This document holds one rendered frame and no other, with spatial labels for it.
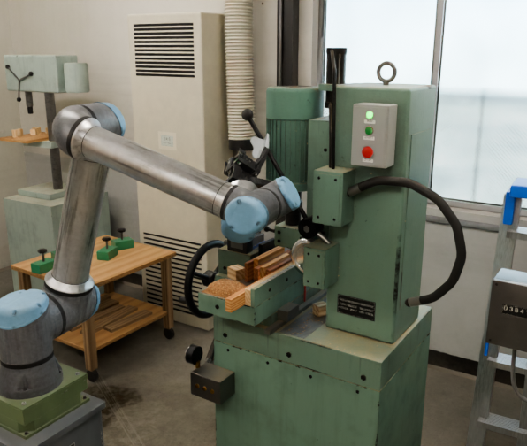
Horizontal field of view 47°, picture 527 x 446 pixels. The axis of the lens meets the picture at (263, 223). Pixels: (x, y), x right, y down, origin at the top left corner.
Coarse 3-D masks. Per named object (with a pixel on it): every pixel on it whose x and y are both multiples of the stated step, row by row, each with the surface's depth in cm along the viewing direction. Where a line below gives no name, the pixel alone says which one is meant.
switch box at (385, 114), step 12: (360, 108) 155; (372, 108) 153; (384, 108) 152; (396, 108) 155; (360, 120) 156; (384, 120) 152; (396, 120) 157; (360, 132) 157; (384, 132) 153; (360, 144) 157; (372, 144) 156; (384, 144) 154; (360, 156) 158; (372, 156) 156; (384, 156) 155
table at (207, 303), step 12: (216, 276) 207; (288, 288) 190; (300, 288) 196; (204, 300) 184; (216, 300) 182; (276, 300) 184; (288, 300) 191; (216, 312) 183; (228, 312) 180; (240, 312) 177; (252, 312) 175; (264, 312) 179; (252, 324) 176
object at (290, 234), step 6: (282, 222) 198; (276, 228) 195; (282, 228) 194; (288, 228) 192; (294, 228) 191; (276, 234) 195; (282, 234) 194; (288, 234) 193; (294, 234) 191; (276, 240) 196; (282, 240) 195; (288, 240) 193; (294, 240) 192; (282, 246) 195; (288, 246) 194
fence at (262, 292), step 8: (288, 272) 188; (296, 272) 193; (272, 280) 180; (280, 280) 185; (288, 280) 189; (296, 280) 193; (256, 288) 173; (264, 288) 177; (272, 288) 181; (280, 288) 185; (256, 296) 174; (264, 296) 178; (256, 304) 175
